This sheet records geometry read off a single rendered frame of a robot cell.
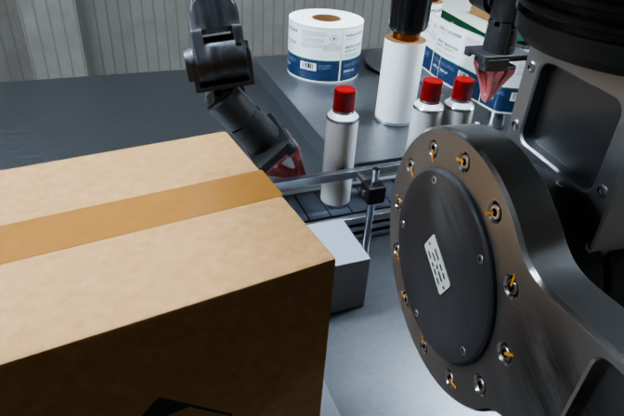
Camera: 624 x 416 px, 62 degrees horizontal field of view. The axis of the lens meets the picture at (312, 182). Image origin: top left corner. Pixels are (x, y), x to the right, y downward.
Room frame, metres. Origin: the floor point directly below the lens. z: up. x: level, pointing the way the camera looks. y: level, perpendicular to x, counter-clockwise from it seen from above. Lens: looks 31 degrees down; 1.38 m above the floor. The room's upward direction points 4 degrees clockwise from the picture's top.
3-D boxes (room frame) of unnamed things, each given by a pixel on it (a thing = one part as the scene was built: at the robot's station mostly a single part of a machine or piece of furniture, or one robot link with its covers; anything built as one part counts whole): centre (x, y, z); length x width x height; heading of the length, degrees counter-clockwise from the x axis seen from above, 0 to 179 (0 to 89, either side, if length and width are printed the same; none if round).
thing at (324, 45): (1.42, -0.01, 0.95); 0.20 x 0.20 x 0.14
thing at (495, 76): (0.94, -0.33, 1.05); 0.07 x 0.07 x 0.09; 22
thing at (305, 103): (1.34, -0.30, 0.86); 0.80 x 0.67 x 0.05; 113
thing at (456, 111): (0.83, -0.24, 0.98); 0.05 x 0.05 x 0.20
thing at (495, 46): (0.94, -0.32, 1.12); 0.10 x 0.07 x 0.07; 112
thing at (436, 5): (1.51, -0.29, 1.04); 0.09 x 0.09 x 0.29
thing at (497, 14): (0.94, -0.32, 1.18); 0.07 x 0.06 x 0.07; 16
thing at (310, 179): (0.74, -0.11, 0.96); 1.07 x 0.01 x 0.01; 113
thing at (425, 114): (0.82, -0.19, 0.98); 0.05 x 0.05 x 0.20
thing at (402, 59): (1.12, -0.18, 1.03); 0.09 x 0.09 x 0.30
